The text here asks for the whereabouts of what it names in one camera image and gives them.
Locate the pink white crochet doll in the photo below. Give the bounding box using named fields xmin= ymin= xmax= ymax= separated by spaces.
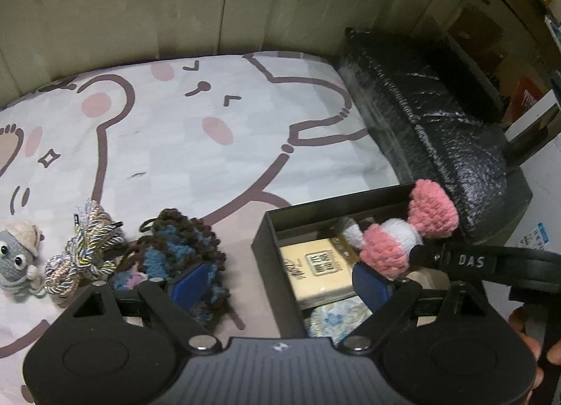
xmin=336 ymin=179 xmax=459 ymax=279

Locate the brown blue crochet piece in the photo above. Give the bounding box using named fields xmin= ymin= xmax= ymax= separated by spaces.
xmin=110 ymin=208 xmax=230 ymax=330

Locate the multicolour braided cord bundle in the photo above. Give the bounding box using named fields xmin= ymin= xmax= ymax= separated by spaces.
xmin=43 ymin=199 xmax=125 ymax=300

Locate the black storage box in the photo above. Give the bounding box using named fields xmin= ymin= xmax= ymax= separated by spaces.
xmin=251 ymin=184 xmax=414 ymax=338

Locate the person's right hand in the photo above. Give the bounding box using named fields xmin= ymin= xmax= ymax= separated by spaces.
xmin=508 ymin=304 xmax=560 ymax=404

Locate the blue floral fabric pouch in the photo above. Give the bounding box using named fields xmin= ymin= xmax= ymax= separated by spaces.
xmin=304 ymin=296 xmax=372 ymax=346

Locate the gold packet in box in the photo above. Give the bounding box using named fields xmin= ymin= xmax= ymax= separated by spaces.
xmin=279 ymin=236 xmax=358 ymax=310

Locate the grey crochet octopus toy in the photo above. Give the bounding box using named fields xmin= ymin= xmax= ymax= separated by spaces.
xmin=0 ymin=221 xmax=44 ymax=296

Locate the black wrapped bundle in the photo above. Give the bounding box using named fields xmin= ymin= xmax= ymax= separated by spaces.
xmin=337 ymin=28 xmax=533 ymax=244

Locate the cartoon bear bed sheet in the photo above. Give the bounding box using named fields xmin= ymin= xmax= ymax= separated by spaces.
xmin=1 ymin=53 xmax=398 ymax=404

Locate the beige wardrobe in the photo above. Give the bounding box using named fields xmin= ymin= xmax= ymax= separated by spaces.
xmin=0 ymin=0 xmax=505 ymax=104

